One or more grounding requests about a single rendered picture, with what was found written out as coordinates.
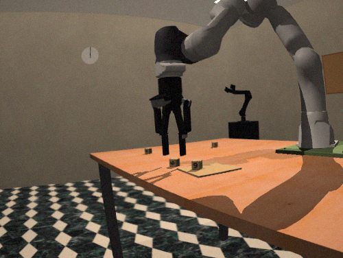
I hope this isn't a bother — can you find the tan flat mat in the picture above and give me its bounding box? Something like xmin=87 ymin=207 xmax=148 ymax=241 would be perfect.
xmin=177 ymin=162 xmax=242 ymax=178

